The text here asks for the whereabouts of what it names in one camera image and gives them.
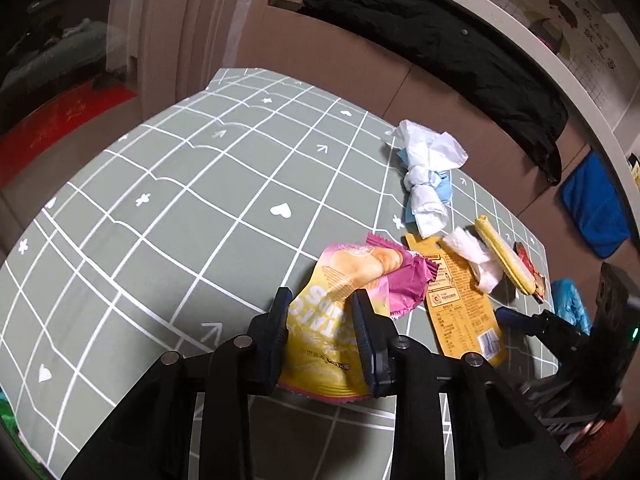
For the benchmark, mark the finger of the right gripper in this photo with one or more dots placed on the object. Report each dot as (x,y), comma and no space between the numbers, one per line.
(526,324)

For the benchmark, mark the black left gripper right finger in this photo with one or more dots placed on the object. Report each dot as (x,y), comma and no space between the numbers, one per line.
(373,334)

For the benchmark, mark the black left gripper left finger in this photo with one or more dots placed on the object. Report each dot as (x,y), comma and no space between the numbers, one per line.
(269,333)

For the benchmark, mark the yellow pink chip bag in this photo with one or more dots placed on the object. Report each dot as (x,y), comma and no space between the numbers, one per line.
(321,358)

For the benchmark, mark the orange snack package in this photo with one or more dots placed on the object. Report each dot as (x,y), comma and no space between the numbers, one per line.
(462,316)

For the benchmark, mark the blue trash bag bin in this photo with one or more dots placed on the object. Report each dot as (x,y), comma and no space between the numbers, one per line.
(568,305)

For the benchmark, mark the yellow rimmed white lid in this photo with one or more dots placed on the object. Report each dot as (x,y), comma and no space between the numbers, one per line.
(510,262)

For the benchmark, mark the small red snack wrapper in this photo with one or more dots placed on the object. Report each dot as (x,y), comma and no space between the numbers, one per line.
(540,283)

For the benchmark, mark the white crumpled tissue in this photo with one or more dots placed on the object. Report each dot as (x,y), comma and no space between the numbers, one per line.
(483,263)

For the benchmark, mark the blue hanging towel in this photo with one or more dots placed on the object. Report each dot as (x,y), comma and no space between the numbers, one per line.
(592,202)

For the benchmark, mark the white blue crumpled plastic bag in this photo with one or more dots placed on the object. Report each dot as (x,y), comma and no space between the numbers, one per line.
(428,157)

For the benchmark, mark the black hanging garment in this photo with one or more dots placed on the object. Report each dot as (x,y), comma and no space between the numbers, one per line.
(471,57)

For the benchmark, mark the red floor mat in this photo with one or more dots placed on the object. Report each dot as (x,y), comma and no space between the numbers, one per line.
(57,118)

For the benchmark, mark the boy cartoon wall sticker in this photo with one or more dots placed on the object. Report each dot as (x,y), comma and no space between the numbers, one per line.
(549,27)

